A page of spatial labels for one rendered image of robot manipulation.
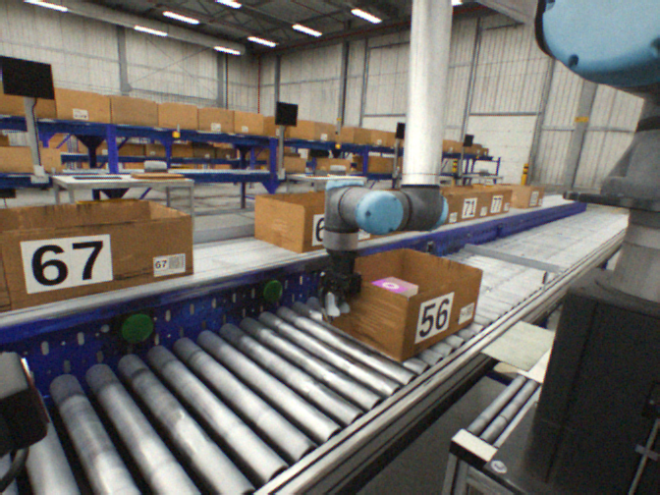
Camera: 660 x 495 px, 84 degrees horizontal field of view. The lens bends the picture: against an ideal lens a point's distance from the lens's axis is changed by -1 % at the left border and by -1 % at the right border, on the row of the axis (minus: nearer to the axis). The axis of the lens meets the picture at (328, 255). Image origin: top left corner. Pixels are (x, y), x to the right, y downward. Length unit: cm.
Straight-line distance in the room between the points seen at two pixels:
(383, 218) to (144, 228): 57
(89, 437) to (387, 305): 64
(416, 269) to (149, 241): 85
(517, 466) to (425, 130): 66
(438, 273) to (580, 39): 94
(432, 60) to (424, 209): 32
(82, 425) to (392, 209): 69
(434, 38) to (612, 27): 53
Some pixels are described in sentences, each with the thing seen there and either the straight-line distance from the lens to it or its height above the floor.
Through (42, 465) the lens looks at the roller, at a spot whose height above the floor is 75.
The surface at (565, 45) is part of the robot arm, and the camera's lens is 47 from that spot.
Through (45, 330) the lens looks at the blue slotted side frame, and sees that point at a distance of 95.
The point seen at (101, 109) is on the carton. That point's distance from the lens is 564.
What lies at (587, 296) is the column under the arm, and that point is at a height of 107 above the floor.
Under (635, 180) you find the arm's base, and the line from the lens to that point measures 60.
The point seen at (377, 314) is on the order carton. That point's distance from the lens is 96.
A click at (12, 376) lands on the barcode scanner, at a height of 109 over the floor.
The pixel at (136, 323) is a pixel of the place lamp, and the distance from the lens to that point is 97.
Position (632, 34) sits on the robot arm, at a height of 135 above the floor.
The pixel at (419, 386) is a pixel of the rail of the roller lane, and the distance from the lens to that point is 91.
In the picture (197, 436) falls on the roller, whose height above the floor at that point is 75.
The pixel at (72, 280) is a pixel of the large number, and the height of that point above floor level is 93.
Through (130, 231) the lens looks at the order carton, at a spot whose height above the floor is 103.
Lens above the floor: 124
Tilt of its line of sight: 16 degrees down
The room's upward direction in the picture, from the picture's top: 4 degrees clockwise
